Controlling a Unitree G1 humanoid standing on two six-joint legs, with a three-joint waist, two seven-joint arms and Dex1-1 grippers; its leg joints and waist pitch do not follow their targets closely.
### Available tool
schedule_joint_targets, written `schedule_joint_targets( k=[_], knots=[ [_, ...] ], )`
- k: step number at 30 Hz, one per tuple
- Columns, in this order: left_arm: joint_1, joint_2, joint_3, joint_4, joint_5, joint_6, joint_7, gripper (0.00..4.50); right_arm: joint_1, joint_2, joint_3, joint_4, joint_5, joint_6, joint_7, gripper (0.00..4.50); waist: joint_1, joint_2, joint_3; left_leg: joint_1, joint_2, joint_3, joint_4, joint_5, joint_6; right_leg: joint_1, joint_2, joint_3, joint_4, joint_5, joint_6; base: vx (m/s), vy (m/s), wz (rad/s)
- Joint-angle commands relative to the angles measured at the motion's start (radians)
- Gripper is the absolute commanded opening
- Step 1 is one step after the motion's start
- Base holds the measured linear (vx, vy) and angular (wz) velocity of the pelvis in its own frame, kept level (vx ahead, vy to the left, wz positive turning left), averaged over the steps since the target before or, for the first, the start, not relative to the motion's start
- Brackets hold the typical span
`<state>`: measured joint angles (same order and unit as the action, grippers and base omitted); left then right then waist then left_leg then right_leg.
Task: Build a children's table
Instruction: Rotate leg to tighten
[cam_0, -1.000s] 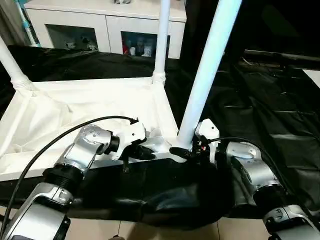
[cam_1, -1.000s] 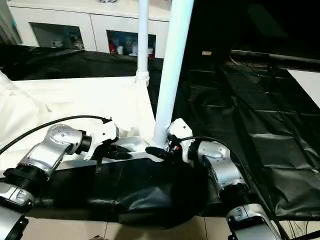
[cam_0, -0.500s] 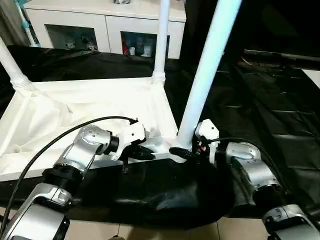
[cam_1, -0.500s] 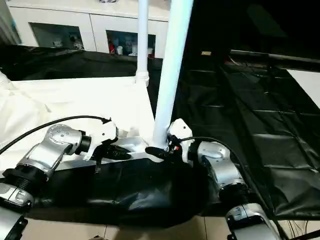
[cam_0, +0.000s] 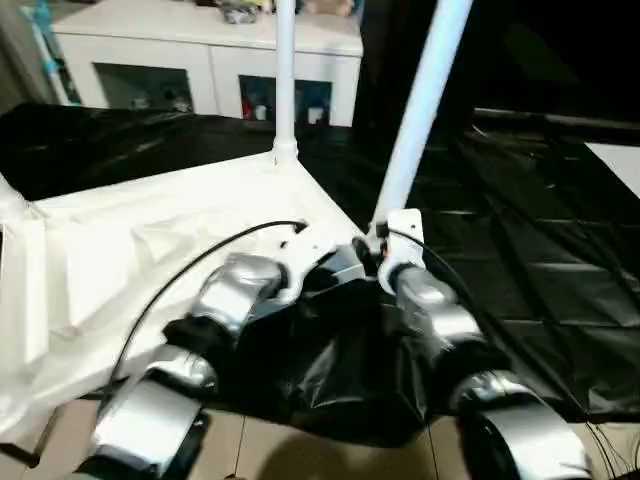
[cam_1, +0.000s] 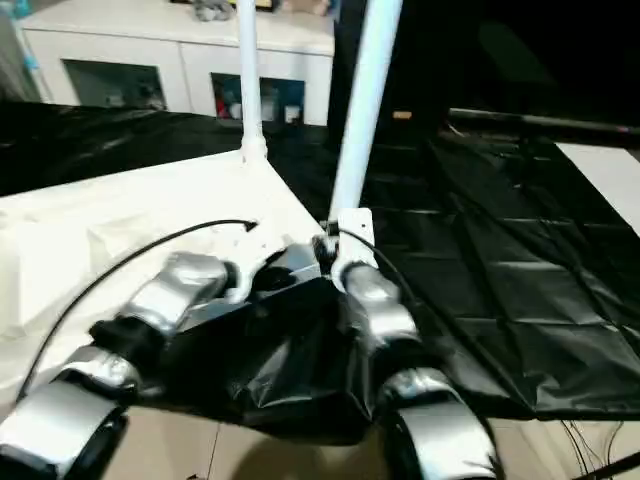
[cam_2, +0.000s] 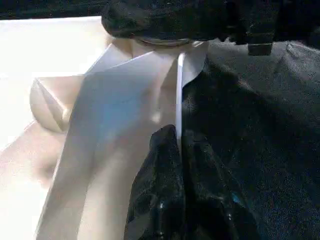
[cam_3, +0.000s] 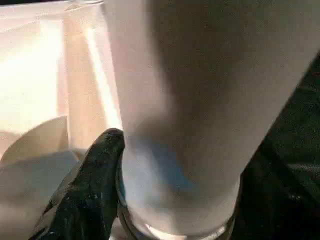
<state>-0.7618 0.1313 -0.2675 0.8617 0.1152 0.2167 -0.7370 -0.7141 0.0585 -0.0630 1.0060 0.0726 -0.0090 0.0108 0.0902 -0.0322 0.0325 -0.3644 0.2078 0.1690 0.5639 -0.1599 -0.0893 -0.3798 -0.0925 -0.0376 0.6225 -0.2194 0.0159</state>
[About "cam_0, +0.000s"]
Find white flat board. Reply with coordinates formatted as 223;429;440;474
584;142;640;199

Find grey patterned object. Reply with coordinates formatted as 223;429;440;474
223;4;261;26

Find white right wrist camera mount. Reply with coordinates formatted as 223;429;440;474
377;208;426;294

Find pink soft toy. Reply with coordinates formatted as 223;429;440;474
307;0;354;16

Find white plastic table leg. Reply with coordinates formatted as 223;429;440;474
272;0;300;169
0;172;29;221
368;0;474;236

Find black metal rail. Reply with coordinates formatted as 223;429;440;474
472;107;640;132

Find thin black loose wires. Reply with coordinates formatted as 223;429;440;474
584;419;640;480

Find white sideboard cabinet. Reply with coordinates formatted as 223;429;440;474
52;4;364;129

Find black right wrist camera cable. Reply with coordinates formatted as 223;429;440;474
384;227;496;331

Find white plastic table top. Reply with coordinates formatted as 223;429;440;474
0;152;371;451

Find black white patterned figurine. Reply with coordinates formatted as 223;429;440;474
164;84;194;111

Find black metal stand bar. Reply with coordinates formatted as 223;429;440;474
0;439;41;467

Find black mat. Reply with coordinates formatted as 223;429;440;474
0;102;640;446

